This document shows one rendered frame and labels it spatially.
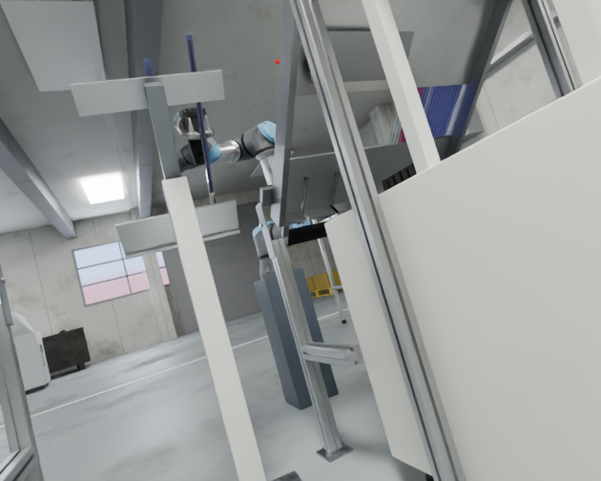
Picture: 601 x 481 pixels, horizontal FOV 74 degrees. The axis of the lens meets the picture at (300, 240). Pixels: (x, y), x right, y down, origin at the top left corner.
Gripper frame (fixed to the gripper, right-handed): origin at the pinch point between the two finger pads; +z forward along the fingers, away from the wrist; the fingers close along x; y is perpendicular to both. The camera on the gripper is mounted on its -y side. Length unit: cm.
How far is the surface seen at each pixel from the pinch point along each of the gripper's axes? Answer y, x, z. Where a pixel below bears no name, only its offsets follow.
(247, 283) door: -440, 162, -741
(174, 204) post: -12.8, -12.8, 16.1
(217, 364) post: -47, -13, 35
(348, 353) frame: -47, 16, 48
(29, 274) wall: -304, -270, -789
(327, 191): -22.2, 35.4, 2.6
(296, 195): -20.8, 24.0, 3.8
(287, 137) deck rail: -1.8, 19.2, 14.5
